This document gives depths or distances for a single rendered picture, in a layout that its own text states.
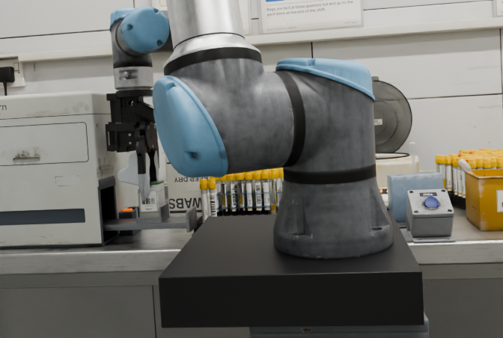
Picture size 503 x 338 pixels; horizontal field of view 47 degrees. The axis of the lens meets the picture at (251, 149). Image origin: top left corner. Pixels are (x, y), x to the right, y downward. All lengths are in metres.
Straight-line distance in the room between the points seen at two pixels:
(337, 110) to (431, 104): 1.06
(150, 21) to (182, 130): 0.44
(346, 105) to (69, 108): 0.63
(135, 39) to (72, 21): 0.87
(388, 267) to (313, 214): 0.11
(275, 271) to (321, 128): 0.17
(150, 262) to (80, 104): 0.33
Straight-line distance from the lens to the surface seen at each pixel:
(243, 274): 0.65
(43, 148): 1.18
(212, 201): 1.17
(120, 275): 1.15
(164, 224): 1.12
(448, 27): 1.70
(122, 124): 1.12
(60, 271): 1.16
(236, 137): 0.62
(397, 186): 1.17
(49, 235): 1.19
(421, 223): 1.05
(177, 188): 1.40
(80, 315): 1.95
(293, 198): 0.70
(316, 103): 0.66
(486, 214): 1.14
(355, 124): 0.68
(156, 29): 1.02
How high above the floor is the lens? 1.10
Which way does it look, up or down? 3 degrees down
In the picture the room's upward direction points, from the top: 3 degrees counter-clockwise
